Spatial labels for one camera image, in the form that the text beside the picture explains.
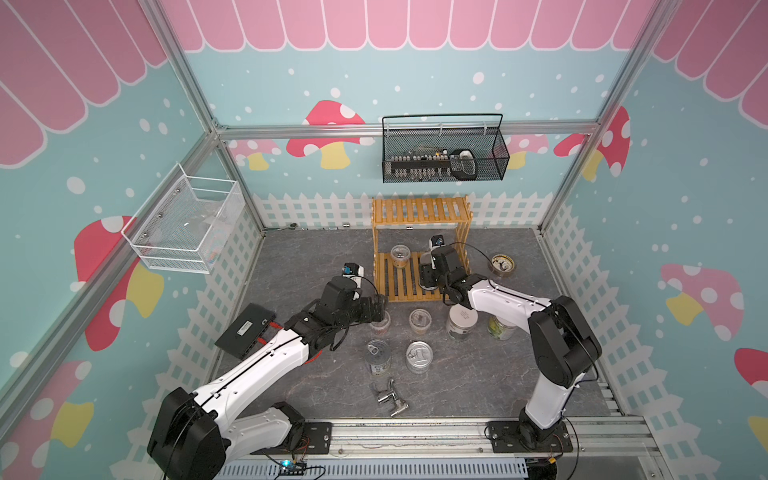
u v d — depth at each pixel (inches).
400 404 30.5
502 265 42.7
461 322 33.5
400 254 40.4
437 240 32.3
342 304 23.8
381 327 34.5
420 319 35.2
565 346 18.8
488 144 37.1
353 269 27.9
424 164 35.6
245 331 35.6
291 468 28.6
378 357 31.6
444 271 28.6
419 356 32.2
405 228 47.4
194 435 15.2
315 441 29.2
